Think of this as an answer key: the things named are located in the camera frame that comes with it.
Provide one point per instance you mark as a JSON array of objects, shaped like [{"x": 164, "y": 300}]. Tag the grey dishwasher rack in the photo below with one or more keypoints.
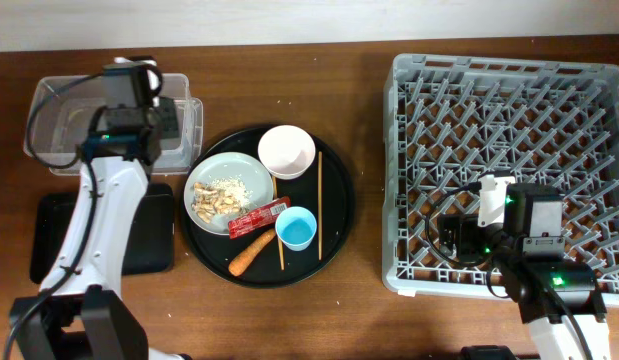
[{"x": 450, "y": 119}]

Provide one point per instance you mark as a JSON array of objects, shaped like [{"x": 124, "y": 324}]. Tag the grey plate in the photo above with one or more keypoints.
[{"x": 228, "y": 165}]

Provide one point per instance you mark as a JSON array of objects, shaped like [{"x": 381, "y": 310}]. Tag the black base block bottom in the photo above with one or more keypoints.
[{"x": 486, "y": 352}]

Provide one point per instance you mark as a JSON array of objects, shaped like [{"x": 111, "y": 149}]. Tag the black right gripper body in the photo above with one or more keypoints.
[{"x": 471, "y": 241}]

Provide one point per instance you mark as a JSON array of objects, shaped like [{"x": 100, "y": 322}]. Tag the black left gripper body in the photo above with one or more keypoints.
[{"x": 166, "y": 118}]

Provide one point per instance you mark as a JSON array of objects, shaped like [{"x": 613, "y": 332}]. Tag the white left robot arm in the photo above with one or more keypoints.
[{"x": 78, "y": 312}]

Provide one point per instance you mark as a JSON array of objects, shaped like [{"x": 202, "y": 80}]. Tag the round black tray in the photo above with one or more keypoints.
[{"x": 216, "y": 252}]

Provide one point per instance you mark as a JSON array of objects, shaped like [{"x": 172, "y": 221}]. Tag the peanut shells food scraps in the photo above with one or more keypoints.
[{"x": 224, "y": 196}]

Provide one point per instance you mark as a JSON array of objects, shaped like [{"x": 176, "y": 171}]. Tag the right wooden chopstick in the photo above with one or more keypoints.
[{"x": 320, "y": 201}]

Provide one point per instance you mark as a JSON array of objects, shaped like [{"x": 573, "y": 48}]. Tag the black rectangular tray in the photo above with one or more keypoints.
[{"x": 150, "y": 248}]

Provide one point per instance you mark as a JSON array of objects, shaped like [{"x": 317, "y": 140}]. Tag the orange carrot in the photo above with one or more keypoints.
[{"x": 243, "y": 260}]

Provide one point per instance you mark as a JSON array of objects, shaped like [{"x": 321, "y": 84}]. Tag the red snack wrapper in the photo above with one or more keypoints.
[{"x": 258, "y": 218}]

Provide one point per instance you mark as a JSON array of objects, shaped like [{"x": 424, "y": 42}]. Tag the light blue cup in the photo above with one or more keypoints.
[{"x": 296, "y": 227}]

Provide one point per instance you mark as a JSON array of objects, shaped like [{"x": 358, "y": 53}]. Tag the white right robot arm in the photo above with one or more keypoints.
[{"x": 559, "y": 300}]

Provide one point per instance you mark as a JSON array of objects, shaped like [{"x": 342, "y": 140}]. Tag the white bowl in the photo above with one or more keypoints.
[{"x": 286, "y": 151}]

